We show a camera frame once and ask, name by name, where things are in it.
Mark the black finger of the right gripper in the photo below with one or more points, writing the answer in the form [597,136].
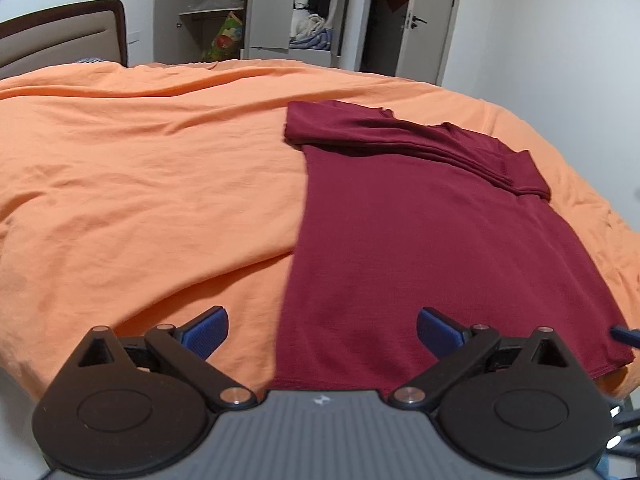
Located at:
[626,336]

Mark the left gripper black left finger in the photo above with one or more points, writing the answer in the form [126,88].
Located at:
[182,352]

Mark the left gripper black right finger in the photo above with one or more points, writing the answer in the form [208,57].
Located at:
[461,353]

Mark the dark red t-shirt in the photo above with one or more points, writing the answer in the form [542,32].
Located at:
[400,217]

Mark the folded clothes pile in wardrobe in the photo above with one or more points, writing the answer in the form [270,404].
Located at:
[309,31]

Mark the orange bed sheet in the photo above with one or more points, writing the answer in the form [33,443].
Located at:
[137,196]

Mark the striped pillow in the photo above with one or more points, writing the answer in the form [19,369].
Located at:
[90,60]

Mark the colourful bag in wardrobe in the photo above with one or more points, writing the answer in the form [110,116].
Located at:
[227,41]

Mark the brown beige headboard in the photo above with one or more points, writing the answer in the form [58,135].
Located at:
[75,32]

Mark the grey wardrobe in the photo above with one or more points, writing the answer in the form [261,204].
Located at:
[184,29]

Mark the grey room door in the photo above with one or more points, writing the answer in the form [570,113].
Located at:
[424,39]

